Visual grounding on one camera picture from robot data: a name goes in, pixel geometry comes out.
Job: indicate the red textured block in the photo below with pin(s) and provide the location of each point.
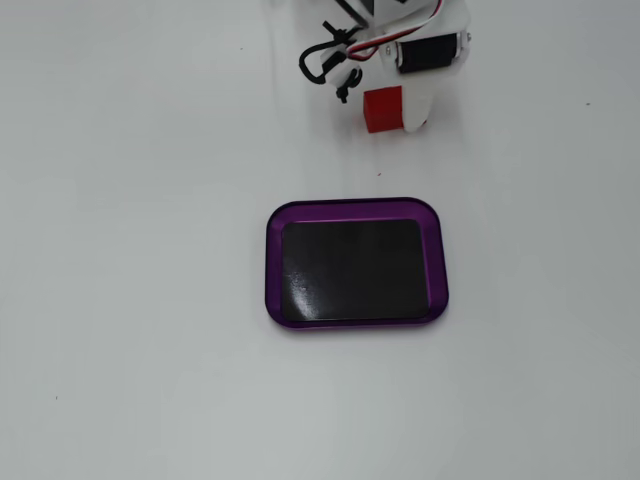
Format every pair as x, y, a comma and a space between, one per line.
382, 110

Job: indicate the purple metal tray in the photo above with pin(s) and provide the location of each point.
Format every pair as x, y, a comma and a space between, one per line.
274, 260

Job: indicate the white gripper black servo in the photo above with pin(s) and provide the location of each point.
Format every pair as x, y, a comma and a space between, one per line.
429, 59

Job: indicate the black zip tie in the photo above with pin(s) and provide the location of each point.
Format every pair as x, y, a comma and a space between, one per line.
344, 90
331, 31

